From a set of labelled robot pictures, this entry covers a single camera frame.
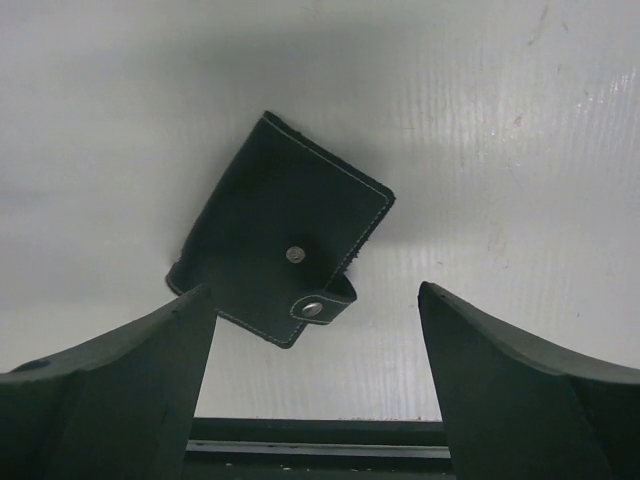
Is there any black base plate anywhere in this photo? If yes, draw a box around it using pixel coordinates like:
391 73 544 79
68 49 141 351
181 418 456 479

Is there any black leather card holder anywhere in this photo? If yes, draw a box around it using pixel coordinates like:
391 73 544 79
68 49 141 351
166 112 395 349

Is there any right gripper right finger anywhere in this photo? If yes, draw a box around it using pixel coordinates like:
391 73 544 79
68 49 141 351
418 282 639 479

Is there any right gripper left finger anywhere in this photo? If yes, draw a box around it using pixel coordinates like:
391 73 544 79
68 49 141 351
1 286 216 479

